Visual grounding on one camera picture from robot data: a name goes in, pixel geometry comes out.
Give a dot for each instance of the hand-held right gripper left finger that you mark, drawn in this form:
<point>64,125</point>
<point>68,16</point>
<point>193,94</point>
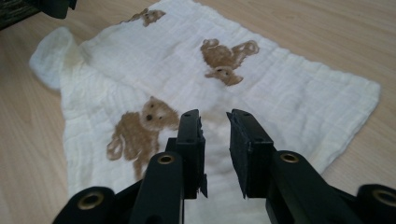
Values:
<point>191,146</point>

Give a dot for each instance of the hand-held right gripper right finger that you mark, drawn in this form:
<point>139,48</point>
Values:
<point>252,152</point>

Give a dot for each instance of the white bear print cloth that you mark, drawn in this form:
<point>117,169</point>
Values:
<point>186,71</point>

